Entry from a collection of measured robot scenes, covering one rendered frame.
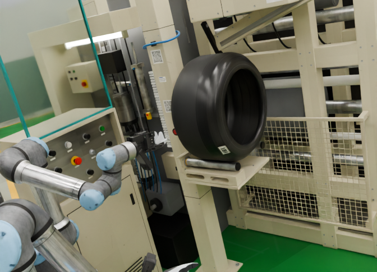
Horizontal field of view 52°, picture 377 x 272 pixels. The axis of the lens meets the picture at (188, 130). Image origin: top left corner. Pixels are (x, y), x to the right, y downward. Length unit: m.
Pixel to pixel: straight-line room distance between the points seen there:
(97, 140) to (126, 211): 0.48
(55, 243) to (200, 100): 0.98
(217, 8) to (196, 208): 1.20
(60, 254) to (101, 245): 1.20
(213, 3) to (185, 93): 0.56
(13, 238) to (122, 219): 1.48
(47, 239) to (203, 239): 1.55
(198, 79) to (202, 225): 1.03
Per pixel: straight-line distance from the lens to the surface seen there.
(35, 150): 1.70
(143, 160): 1.61
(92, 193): 1.42
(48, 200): 1.78
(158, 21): 2.13
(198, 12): 2.27
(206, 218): 2.48
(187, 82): 1.92
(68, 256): 1.19
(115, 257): 2.46
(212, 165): 2.09
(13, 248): 1.00
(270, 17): 2.19
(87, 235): 2.29
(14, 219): 1.05
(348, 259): 2.80
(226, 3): 2.16
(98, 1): 5.32
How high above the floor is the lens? 1.74
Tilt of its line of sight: 18 degrees down
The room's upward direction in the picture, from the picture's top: 13 degrees counter-clockwise
